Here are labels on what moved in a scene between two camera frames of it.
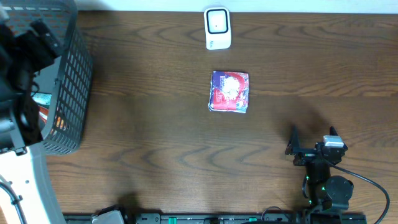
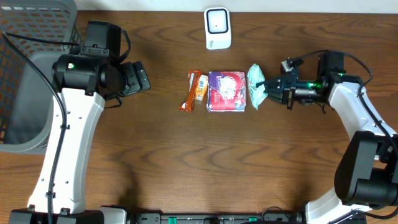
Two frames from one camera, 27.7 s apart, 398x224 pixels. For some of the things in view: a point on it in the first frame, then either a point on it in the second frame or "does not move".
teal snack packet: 44,99 -> 257,94
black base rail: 228,218 does not move
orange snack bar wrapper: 43,112 -> 194,76
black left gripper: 43,35 -> 137,78
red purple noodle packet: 229,92 does not move
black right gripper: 310,152 -> 289,93
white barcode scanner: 217,28 does not move
